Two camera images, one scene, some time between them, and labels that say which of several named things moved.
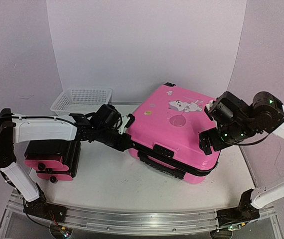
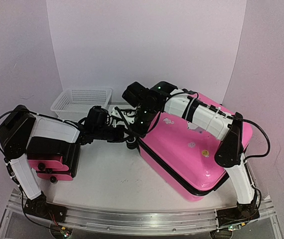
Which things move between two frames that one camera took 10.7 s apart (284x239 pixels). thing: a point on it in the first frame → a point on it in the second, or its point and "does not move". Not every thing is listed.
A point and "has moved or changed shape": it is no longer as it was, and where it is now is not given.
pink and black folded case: [53, 161] does not move
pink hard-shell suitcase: [166, 133] has moved or changed shape
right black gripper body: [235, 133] → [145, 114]
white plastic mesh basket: [79, 100] does not move
